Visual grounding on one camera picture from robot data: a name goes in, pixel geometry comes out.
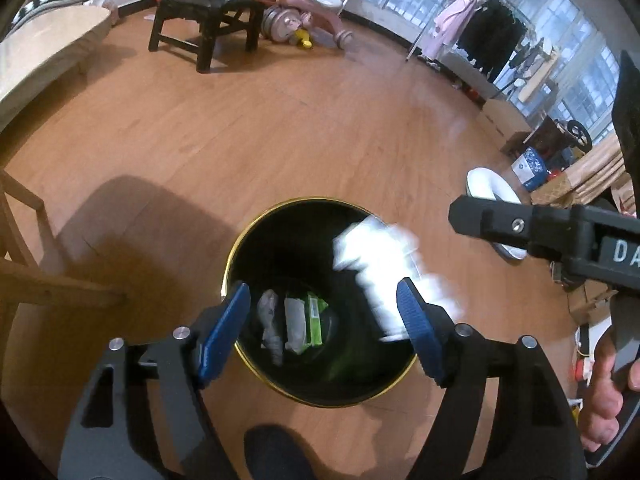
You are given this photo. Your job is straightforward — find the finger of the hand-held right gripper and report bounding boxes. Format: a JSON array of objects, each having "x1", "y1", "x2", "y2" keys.
[
  {"x1": 612, "y1": 50, "x2": 640, "y2": 196},
  {"x1": 448, "y1": 194, "x2": 597, "y2": 267}
]

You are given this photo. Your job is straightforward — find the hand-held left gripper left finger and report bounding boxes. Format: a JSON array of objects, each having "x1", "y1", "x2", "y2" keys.
[{"x1": 57, "y1": 281, "x2": 252, "y2": 480}]

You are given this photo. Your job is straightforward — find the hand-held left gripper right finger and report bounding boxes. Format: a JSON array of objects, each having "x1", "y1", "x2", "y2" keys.
[{"x1": 396, "y1": 277, "x2": 588, "y2": 480}]

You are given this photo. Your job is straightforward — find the white tissue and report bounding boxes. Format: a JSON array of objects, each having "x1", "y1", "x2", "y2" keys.
[{"x1": 331, "y1": 216, "x2": 465, "y2": 344}]

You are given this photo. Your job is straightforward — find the black bin with gold rim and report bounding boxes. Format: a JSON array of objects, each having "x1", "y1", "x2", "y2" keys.
[{"x1": 221, "y1": 198, "x2": 422, "y2": 408}]

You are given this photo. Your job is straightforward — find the person's right hand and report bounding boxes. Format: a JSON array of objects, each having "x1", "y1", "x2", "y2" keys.
[{"x1": 580, "y1": 329, "x2": 640, "y2": 454}]

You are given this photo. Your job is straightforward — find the white plate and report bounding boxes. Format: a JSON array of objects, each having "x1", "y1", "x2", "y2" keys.
[{"x1": 466, "y1": 166, "x2": 529, "y2": 262}]

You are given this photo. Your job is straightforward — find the crumpled white wrapper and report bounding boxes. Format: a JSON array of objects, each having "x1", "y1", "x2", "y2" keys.
[{"x1": 256, "y1": 289, "x2": 285, "y2": 367}]

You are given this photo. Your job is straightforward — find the blue printed box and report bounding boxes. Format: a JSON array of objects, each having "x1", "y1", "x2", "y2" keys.
[{"x1": 511, "y1": 146, "x2": 549, "y2": 192}]

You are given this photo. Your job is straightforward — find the beige curtain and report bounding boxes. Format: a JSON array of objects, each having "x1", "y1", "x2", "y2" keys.
[{"x1": 529, "y1": 132, "x2": 632, "y2": 207}]

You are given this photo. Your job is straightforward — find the white wipe packet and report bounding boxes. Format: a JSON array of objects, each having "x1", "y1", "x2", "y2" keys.
[{"x1": 282, "y1": 297, "x2": 312, "y2": 354}]

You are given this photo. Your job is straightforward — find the green packet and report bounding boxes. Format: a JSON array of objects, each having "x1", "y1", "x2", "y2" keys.
[{"x1": 305, "y1": 292, "x2": 330, "y2": 347}]

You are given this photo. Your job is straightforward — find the cardboard box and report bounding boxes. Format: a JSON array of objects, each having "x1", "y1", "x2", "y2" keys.
[{"x1": 479, "y1": 96, "x2": 532, "y2": 142}]

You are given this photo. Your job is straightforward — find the black hanging coats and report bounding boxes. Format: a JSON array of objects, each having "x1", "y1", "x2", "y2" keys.
[{"x1": 456, "y1": 0, "x2": 527, "y2": 80}]

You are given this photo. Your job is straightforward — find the pink hanging coat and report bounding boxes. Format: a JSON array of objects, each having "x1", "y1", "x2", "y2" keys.
[{"x1": 433, "y1": 0, "x2": 484, "y2": 59}]

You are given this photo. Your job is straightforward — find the metal clothes rack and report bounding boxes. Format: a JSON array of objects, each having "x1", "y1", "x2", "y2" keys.
[{"x1": 406, "y1": 0, "x2": 533, "y2": 88}]

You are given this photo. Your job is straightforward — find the pink toy tricycle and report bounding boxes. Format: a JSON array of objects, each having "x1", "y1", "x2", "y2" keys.
[{"x1": 259, "y1": 0, "x2": 357, "y2": 52}]

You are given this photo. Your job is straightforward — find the black wooden chair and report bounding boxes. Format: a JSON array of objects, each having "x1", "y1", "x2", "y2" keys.
[{"x1": 148, "y1": 0, "x2": 267, "y2": 74}]

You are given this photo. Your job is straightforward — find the light wooden chair frame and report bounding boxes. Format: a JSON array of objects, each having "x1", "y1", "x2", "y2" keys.
[{"x1": 0, "y1": 166, "x2": 127, "y2": 346}]

